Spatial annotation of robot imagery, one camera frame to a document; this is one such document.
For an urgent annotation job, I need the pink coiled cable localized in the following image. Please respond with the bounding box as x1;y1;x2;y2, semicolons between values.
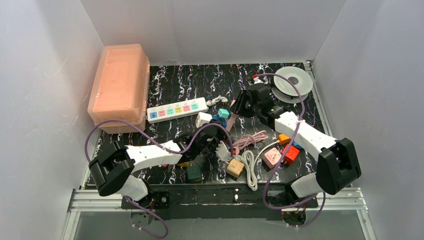
231;130;269;154

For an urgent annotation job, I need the purple cable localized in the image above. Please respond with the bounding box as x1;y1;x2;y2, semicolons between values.
253;72;327;229
84;119;234;239

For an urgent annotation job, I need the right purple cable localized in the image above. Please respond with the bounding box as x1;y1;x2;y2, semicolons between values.
253;72;327;229

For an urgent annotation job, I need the red cube socket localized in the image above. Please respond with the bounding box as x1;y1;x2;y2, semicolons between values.
281;146;300;166

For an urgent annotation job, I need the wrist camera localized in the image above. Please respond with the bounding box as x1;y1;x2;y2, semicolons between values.
252;74;264;84
215;143;233;162

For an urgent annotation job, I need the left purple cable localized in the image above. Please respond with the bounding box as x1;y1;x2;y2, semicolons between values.
84;119;234;239

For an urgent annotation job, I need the grey filament spool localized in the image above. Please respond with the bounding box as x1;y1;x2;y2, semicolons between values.
271;66;313;104

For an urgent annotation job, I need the teal cube plug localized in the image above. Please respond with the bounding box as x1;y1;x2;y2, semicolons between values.
218;108;232;119

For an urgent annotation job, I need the light blue cube socket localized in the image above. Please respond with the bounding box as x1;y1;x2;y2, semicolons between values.
293;142;303;150

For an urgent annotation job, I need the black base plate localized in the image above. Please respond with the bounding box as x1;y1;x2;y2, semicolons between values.
120;181;319;221

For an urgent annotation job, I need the pink plastic storage box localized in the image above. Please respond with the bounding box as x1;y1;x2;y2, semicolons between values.
87;44;150;134

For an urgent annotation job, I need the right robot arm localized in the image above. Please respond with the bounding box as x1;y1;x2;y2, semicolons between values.
231;83;362;201

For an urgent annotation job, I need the pink power strip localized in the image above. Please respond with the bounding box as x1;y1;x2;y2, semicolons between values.
226;110;238;132

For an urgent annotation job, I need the green cube plug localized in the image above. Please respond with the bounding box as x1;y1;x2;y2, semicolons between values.
187;165;202;184

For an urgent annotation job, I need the orange power bank socket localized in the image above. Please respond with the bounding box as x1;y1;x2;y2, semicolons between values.
277;134;291;145

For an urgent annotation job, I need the white power strip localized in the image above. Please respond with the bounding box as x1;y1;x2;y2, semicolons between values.
146;95;229;124

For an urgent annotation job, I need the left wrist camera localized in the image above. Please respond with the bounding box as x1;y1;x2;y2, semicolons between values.
215;143;233;162

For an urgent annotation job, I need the pink cube plug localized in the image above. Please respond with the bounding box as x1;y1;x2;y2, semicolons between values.
263;147;282;169

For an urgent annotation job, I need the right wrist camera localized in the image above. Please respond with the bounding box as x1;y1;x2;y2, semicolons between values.
252;74;264;84

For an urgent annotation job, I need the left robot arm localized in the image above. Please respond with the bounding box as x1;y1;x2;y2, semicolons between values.
88;122;233;202

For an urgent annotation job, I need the white cartoon cube plug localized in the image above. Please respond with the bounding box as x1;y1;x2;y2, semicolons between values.
195;112;213;128

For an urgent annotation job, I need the white cable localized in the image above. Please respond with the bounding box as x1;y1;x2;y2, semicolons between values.
238;139;281;192

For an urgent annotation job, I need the yellow cube plug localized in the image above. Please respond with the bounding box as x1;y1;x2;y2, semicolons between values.
177;161;192;168

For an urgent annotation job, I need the beige cube plug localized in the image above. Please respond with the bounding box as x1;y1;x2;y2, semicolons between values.
226;158;245;179

